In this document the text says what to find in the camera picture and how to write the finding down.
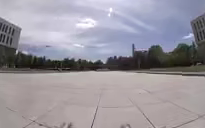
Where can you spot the pale concrete slab plaza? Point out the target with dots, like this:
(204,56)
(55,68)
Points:
(100,86)

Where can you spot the row of trees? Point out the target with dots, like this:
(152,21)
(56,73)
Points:
(70,62)

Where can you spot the dark brick building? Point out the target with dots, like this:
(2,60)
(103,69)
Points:
(136,56)

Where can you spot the robot's own part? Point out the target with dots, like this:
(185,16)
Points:
(66,125)

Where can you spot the low concrete kerb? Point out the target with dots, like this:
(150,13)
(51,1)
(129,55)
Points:
(176,73)

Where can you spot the grass strip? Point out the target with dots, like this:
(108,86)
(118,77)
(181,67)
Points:
(190,68)

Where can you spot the grey building with window grid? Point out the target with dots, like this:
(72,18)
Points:
(1,36)

